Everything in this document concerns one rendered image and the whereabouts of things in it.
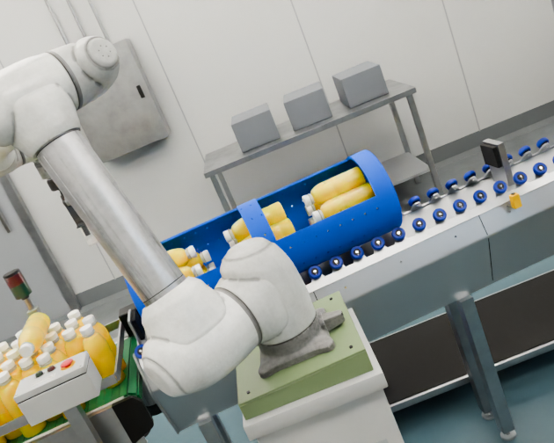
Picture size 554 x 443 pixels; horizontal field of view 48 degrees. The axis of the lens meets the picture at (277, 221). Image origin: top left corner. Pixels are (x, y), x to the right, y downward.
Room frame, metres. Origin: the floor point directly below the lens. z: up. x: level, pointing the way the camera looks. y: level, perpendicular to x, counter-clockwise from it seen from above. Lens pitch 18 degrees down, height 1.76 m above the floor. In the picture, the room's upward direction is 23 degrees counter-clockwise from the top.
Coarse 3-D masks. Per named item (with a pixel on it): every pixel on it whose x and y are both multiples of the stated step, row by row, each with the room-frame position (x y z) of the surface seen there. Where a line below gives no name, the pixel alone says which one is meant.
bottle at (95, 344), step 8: (88, 336) 1.76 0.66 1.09; (96, 336) 1.77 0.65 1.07; (88, 344) 1.75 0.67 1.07; (96, 344) 1.75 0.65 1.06; (104, 344) 1.76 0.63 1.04; (88, 352) 1.75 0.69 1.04; (96, 352) 1.74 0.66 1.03; (104, 352) 1.75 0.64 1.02; (112, 352) 1.78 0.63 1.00; (96, 360) 1.74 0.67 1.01; (104, 360) 1.75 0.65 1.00; (112, 360) 1.76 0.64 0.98; (104, 368) 1.74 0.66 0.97; (112, 368) 1.75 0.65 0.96; (104, 376) 1.74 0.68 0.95; (120, 376) 1.76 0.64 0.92
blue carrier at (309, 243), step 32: (352, 160) 2.03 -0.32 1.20; (288, 192) 2.03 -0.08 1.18; (384, 192) 1.81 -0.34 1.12; (224, 224) 2.02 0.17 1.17; (256, 224) 1.82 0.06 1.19; (320, 224) 1.79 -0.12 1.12; (352, 224) 1.80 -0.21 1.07; (384, 224) 1.83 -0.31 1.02; (288, 256) 1.78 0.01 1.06; (320, 256) 1.81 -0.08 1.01; (128, 288) 1.77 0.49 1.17
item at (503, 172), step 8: (480, 144) 2.03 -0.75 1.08; (488, 144) 2.00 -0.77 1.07; (496, 144) 1.95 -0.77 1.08; (488, 152) 1.98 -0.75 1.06; (496, 152) 1.95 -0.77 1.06; (504, 152) 1.94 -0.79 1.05; (488, 160) 2.00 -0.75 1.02; (496, 160) 1.95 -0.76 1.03; (504, 160) 1.94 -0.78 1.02; (496, 168) 1.99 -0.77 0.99; (504, 168) 1.94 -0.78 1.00; (496, 176) 2.01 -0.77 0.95; (504, 176) 1.95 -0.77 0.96; (512, 176) 1.94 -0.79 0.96; (512, 184) 1.94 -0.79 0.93
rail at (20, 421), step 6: (108, 378) 1.66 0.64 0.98; (114, 378) 1.66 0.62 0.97; (102, 384) 1.66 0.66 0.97; (108, 384) 1.66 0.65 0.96; (12, 420) 1.64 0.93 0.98; (18, 420) 1.64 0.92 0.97; (24, 420) 1.64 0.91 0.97; (0, 426) 1.63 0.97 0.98; (6, 426) 1.64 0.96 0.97; (12, 426) 1.64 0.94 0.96; (18, 426) 1.64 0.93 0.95; (0, 432) 1.63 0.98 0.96; (6, 432) 1.63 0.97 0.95
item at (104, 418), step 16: (128, 400) 1.64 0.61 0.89; (96, 416) 1.64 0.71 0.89; (112, 416) 1.64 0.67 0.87; (128, 416) 1.64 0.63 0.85; (144, 416) 1.64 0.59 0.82; (48, 432) 1.64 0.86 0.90; (64, 432) 1.63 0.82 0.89; (112, 432) 1.64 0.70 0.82; (128, 432) 1.64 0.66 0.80; (144, 432) 1.64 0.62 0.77
